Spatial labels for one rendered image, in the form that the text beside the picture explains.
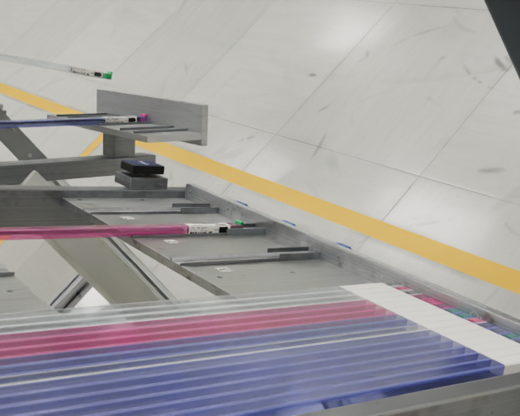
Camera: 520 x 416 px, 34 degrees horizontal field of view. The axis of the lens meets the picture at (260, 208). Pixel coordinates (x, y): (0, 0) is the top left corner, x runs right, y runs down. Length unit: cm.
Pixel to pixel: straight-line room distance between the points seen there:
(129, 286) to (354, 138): 108
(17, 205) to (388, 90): 155
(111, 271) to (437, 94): 121
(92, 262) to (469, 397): 92
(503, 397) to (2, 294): 42
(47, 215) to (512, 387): 69
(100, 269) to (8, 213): 36
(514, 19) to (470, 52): 113
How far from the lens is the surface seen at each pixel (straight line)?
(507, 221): 197
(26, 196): 116
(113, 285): 150
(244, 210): 114
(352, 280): 95
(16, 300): 76
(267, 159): 255
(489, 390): 68
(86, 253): 146
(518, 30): 137
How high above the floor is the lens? 138
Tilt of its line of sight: 35 degrees down
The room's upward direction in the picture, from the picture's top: 38 degrees counter-clockwise
